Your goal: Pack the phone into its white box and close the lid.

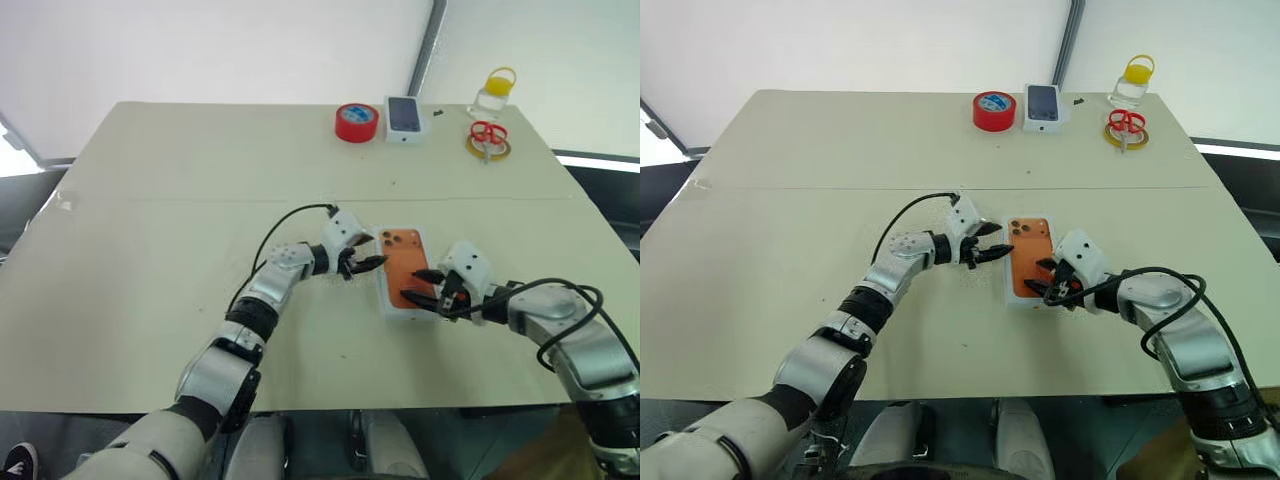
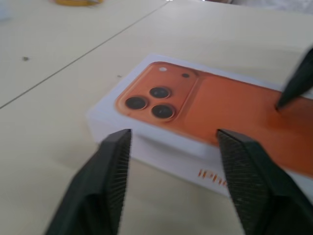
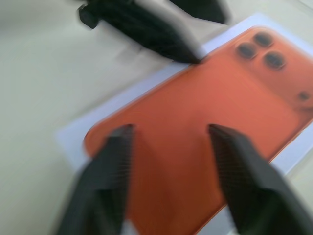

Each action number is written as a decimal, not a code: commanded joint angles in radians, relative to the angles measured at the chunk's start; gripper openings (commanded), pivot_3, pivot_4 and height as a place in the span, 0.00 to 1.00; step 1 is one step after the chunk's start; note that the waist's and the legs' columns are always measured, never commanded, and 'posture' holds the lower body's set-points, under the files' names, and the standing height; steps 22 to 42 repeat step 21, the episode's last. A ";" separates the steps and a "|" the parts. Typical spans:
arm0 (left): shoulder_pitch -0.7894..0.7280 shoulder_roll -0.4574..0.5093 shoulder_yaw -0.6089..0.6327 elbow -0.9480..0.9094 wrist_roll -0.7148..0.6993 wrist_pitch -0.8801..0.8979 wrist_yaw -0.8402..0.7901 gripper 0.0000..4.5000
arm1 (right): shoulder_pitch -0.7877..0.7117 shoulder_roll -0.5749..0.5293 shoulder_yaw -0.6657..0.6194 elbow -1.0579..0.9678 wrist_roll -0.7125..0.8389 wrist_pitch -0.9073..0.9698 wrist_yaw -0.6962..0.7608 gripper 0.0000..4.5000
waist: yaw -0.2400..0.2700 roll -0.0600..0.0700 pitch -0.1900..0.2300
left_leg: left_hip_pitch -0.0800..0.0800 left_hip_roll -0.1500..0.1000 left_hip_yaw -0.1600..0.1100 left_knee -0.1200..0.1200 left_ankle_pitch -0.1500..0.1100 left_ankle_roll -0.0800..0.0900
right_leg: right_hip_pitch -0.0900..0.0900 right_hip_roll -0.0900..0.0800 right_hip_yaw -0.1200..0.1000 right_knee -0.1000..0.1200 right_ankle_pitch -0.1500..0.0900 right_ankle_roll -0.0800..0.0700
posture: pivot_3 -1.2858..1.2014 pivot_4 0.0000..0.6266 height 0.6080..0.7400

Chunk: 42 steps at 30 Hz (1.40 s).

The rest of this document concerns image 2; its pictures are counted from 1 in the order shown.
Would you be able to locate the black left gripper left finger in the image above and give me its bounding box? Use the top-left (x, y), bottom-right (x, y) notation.
top-left (44, 128), bottom-right (133, 235)

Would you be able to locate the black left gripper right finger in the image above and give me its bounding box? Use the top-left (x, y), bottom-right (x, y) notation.
top-left (216, 128), bottom-right (313, 235)

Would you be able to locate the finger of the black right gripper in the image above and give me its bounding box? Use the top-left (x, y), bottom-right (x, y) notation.
top-left (275, 45), bottom-right (313, 111)

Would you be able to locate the yellow tape roll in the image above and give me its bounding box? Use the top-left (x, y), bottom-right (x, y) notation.
top-left (52, 0), bottom-right (105, 6)

